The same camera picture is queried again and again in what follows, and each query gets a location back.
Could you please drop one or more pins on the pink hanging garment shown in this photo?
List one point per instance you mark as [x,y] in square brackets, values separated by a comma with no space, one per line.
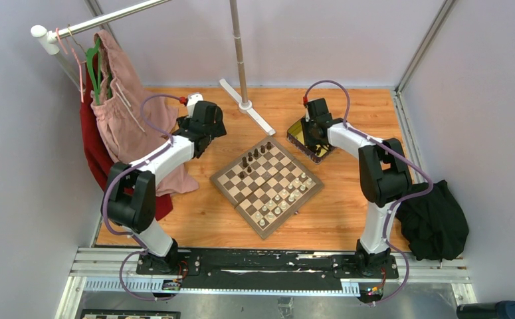
[131,123]

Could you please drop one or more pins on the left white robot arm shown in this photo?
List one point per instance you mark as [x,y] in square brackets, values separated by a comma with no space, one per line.
[129,198]

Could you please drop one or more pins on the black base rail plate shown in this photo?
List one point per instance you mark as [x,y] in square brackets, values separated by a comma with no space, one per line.
[251,269]

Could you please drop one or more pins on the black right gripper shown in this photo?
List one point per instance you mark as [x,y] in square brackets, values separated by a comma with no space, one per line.
[309,141]

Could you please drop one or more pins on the white clothes rack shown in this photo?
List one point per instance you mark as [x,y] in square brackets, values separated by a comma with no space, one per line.
[52,43]

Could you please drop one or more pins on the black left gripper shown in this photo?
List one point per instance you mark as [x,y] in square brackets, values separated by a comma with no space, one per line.
[216,129]

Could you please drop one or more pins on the wooden chess board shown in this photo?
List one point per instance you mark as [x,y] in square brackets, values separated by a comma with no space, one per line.
[272,192]

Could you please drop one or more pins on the black crumpled cloth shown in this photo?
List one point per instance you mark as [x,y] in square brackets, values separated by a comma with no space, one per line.
[434,224]

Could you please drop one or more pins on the yellow metal tin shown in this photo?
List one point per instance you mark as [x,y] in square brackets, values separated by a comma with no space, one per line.
[297,138]

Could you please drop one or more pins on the red hanging garment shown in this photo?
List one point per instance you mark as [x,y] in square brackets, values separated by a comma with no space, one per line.
[95,151]

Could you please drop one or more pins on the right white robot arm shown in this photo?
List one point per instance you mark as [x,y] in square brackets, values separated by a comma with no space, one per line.
[384,176]

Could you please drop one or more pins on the green clothes hanger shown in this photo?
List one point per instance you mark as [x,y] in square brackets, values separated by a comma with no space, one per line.
[98,69]

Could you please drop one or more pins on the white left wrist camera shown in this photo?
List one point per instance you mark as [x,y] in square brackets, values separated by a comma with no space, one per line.
[192,99]

